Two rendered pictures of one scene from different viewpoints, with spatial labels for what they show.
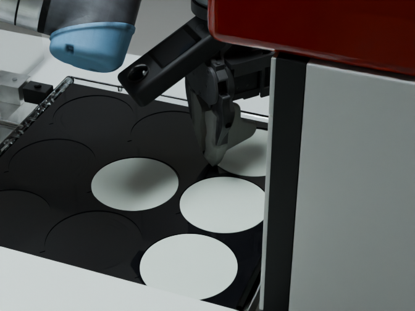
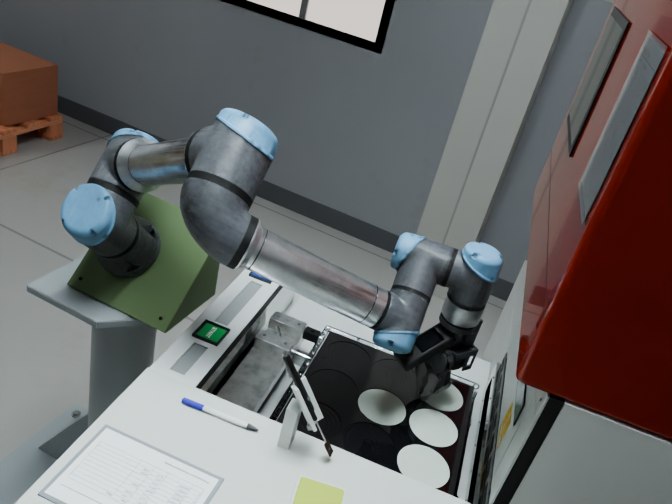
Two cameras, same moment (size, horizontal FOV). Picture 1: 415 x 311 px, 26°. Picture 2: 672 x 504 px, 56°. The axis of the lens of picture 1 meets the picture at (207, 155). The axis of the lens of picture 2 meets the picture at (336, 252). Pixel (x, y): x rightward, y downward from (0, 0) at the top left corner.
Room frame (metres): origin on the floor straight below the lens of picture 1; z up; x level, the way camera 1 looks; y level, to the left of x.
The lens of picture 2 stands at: (-0.10, 0.41, 1.76)
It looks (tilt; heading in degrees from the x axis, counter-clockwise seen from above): 29 degrees down; 350
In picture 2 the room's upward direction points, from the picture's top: 15 degrees clockwise
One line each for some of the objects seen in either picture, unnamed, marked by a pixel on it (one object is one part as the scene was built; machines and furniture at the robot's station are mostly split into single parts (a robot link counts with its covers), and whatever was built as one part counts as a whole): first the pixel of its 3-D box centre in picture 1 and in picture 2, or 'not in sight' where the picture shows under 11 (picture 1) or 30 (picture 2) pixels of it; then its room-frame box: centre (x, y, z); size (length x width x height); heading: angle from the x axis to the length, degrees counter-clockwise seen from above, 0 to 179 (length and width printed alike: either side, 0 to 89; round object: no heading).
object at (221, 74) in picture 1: (230, 45); (451, 341); (0.86, -0.02, 1.05); 0.09 x 0.08 x 0.12; 118
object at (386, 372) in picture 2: (136, 184); (382, 407); (0.82, 0.08, 0.90); 0.34 x 0.34 x 0.01; 69
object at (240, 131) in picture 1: (232, 134); (439, 386); (0.85, -0.03, 0.95); 0.06 x 0.03 x 0.09; 118
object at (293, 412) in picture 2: not in sight; (302, 417); (0.63, 0.27, 1.03); 0.06 x 0.04 x 0.13; 69
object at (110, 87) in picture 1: (191, 105); (400, 356); (0.99, 0.02, 0.90); 0.37 x 0.01 x 0.01; 69
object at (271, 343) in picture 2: not in sight; (273, 344); (0.97, 0.31, 0.89); 0.08 x 0.03 x 0.03; 69
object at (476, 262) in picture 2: not in sight; (473, 274); (0.86, -0.01, 1.21); 0.09 x 0.08 x 0.11; 70
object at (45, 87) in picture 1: (38, 92); (311, 334); (1.02, 0.23, 0.90); 0.04 x 0.02 x 0.03; 69
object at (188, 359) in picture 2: not in sight; (234, 328); (1.01, 0.40, 0.89); 0.55 x 0.09 x 0.14; 159
